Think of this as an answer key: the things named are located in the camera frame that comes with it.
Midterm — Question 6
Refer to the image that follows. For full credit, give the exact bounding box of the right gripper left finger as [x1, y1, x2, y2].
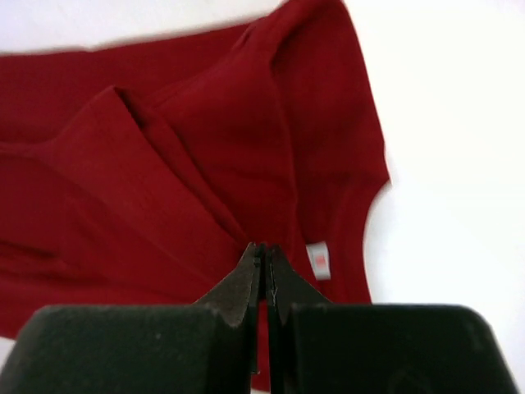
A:
[1, 244, 263, 393]

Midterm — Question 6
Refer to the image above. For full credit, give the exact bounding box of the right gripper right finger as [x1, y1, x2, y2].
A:
[264, 246, 518, 394]

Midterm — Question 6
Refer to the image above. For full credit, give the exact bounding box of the red t shirt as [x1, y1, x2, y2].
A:
[1, 1, 389, 390]

